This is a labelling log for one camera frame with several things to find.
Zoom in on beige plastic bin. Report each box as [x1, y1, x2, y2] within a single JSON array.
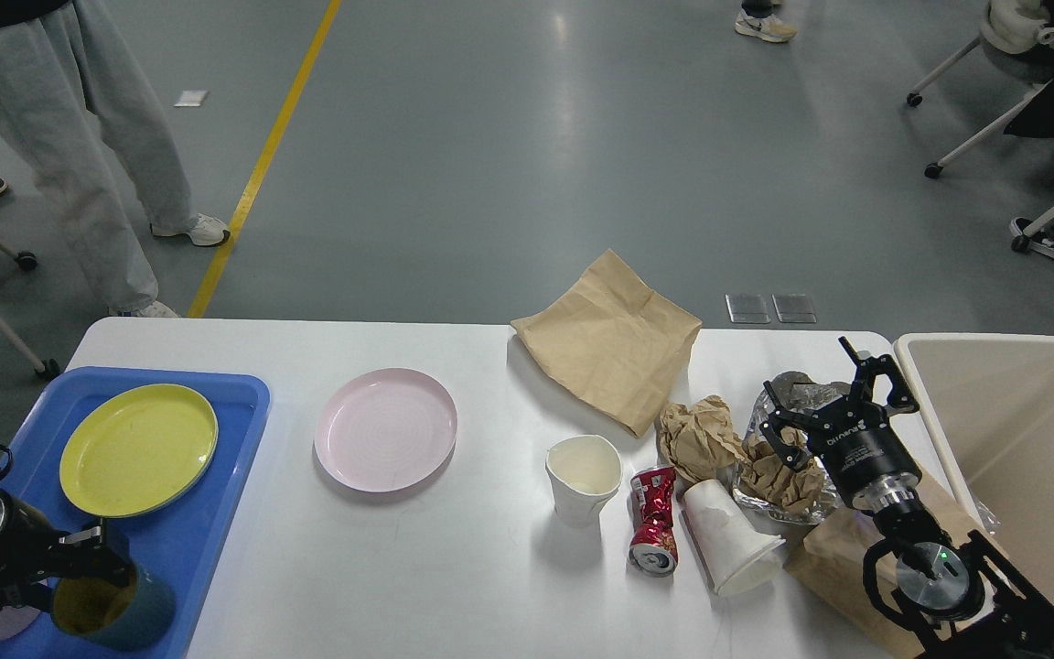
[[895, 333, 1054, 604]]

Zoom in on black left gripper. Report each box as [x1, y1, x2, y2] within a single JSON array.
[[0, 498, 135, 610]]

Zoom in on floor outlet cover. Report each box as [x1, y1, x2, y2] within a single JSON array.
[[725, 295, 772, 325], [772, 295, 817, 324]]

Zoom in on upright white paper cup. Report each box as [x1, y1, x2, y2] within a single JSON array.
[[545, 435, 622, 528]]

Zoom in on crumpled brown paper in foil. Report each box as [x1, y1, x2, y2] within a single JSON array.
[[737, 430, 827, 513]]

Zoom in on lying white paper cup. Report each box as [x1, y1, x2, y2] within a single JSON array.
[[683, 480, 785, 597]]

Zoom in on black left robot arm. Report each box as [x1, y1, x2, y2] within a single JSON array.
[[0, 445, 135, 612]]

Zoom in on pink plate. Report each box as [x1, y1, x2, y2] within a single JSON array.
[[313, 368, 457, 493]]

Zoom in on left floor outlet cover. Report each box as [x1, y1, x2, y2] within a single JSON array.
[[725, 295, 772, 325]]

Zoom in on flat brown paper bag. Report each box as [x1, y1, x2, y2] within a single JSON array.
[[511, 250, 703, 438]]

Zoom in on blue plastic tray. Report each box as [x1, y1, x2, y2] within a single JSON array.
[[0, 367, 269, 658]]

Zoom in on right floor outlet cover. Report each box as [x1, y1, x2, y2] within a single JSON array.
[[772, 295, 817, 324]]

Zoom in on crumpled brown paper ball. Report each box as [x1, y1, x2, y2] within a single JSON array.
[[655, 394, 748, 485]]

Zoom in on crumpled silver foil wrapper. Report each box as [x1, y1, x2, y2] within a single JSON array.
[[731, 371, 850, 525]]

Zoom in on white office chair right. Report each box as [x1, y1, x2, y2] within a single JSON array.
[[905, 1, 1054, 179]]

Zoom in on crushed red soda can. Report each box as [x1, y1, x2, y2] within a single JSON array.
[[628, 464, 678, 577]]

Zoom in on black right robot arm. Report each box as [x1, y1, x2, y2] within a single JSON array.
[[758, 338, 1054, 658]]

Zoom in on brown paper bag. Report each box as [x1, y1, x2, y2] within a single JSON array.
[[511, 250, 703, 438], [785, 477, 990, 658]]

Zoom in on person in grey trousers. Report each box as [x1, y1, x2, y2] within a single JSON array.
[[0, 1, 231, 319]]

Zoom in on walking person white sneakers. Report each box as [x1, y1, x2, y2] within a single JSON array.
[[733, 0, 798, 43]]

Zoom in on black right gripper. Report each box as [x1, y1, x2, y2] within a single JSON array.
[[758, 336, 924, 510]]

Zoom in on dark teal mug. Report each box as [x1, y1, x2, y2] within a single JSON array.
[[48, 549, 176, 651]]

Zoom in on yellow plate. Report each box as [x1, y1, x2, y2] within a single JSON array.
[[59, 384, 219, 518]]

